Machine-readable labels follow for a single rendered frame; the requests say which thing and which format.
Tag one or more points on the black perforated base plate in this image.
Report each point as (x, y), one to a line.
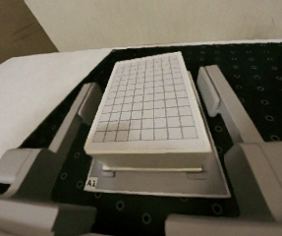
(253, 71)

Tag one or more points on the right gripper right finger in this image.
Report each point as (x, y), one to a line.
(254, 168)

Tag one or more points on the white deep-well block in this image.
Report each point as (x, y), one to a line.
(148, 119)

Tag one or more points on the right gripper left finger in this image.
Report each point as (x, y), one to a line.
(25, 209)

